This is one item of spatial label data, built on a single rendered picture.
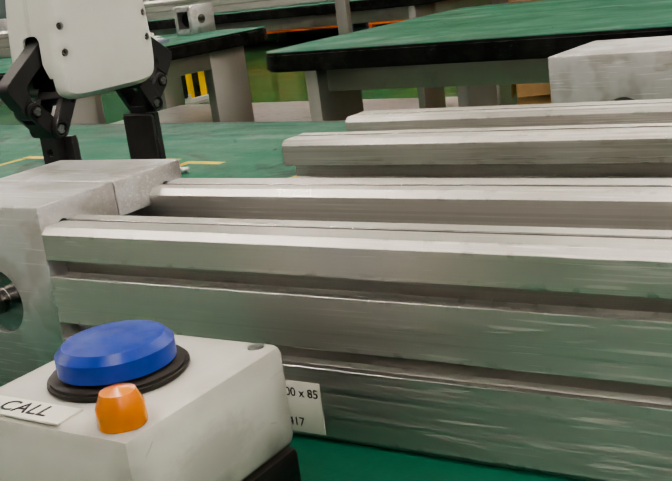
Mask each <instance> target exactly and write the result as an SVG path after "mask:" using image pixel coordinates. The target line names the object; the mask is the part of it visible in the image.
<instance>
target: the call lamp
mask: <svg viewBox="0 0 672 481"><path fill-rule="evenodd" d="M94 410H95V415H96V420H97V425H98V429H99V431H101V432H103V433H106V434H118V433H125V432H128V431H132V430H134V429H137V428H139V427H141V426H142V425H144V424H145V423H146V422H147V421H148V413H147V407H146V402H145V398H144V397H143V395H142V394H141V393H140V391H139V390H138V389H137V387H136V386H135V385H134V384H131V383H119V384H114V385H111V386H108V387H106V388H104V389H102V390H101V391H100V392H99V394H98V398H97V402H96V405H95V409H94Z"/></svg>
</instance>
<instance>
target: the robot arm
mask: <svg viewBox="0 0 672 481"><path fill-rule="evenodd" d="M5 4H6V17H7V27H8V35H9V43H10V50H11V57H12V63H13V64H12V66H11V67H10V68H9V70H8V71H7V72H6V74H5V75H4V77H3V78H2V79H1V81H0V99H1V100H2V101H3V102H4V103H5V104H6V105H7V107H8V108H9V109H10V110H11V111H13V112H14V116H15V118H16V119H17V120H18V121H19V122H20V123H22V124H23V125H24V126H25V127H27V128H28V129H29V132H30V135H31V136H32V137H33V138H40V142H41V147H42V152H43V157H44V162H45V165H46V164H49V163H53V162H56V161H59V160H82V159H81V153H80V148H79V143H78V138H77V137H76V135H68V132H69V128H70V124H71V120H72V116H73V112H74V107H75V103H76V99H79V98H84V97H88V96H92V95H96V94H101V93H105V92H109V91H113V90H115V91H116V92H117V94H118V95H119V97H120V98H121V100H122V101H123V102H124V104H125V105H126V107H127V108H128V110H129V111H130V112H131V113H126V114H123V116H124V117H123V120H124V125H125V130H126V136H127V142H128V147H129V153H130V157H131V159H166V155H165V149H164V143H163V138H162V132H161V126H160V120H159V114H158V112H156V111H159V110H161V109H162V107H163V100H162V98H161V97H162V94H163V92H164V89H165V87H166V85H167V77H166V75H167V74H168V70H169V66H170V62H171V59H172V53H171V51H170V50H169V49H167V48H166V47H165V46H163V45H162V44H161V43H159V42H158V41H157V40H155V39H154V38H152V37H151V36H150V32H149V26H148V22H147V17H146V13H145V8H144V4H143V0H5ZM133 88H136V89H137V91H136V92H135V91H134V89H133ZM33 101H36V103H34V102H33ZM53 106H56V109H55V114H54V116H52V115H51V113H52V109H53Z"/></svg>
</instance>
